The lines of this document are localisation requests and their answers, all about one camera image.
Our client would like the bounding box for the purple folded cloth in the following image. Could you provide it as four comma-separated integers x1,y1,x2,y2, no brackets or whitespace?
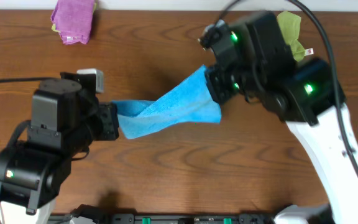
50,0,97,45

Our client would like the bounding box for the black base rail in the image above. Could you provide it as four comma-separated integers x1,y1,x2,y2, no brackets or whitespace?
47,204,275,224

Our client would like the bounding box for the blue microfiber cloth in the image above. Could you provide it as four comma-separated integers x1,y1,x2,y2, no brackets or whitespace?
113,65,222,139

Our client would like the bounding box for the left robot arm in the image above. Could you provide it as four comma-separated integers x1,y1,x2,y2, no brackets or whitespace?
0,77,119,223

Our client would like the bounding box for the olive green crumpled cloth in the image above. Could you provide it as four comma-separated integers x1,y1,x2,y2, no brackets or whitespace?
277,11,314,62

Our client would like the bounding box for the green cloth under purple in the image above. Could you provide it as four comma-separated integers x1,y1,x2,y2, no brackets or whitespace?
51,24,58,32

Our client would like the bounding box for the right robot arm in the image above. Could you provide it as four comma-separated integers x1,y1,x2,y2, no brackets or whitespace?
200,11,358,223

